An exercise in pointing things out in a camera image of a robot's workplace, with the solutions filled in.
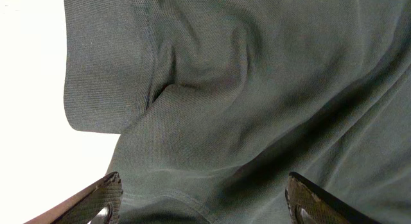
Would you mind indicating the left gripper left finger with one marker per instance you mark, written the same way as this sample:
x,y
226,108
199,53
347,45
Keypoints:
x,y
97,203

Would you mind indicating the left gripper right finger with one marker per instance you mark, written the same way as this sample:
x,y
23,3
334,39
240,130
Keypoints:
x,y
310,204

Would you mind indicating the black polo shirt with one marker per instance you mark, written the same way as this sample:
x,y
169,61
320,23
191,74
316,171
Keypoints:
x,y
216,101

